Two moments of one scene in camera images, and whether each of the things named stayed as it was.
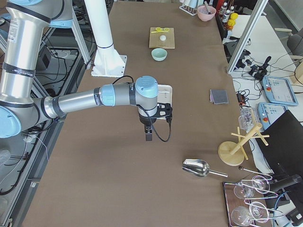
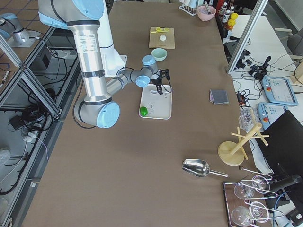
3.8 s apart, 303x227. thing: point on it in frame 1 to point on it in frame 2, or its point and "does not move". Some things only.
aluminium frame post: [260, 6] does not move
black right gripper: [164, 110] to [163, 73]
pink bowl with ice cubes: [203, 13] does not move
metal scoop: [199, 168] does not move
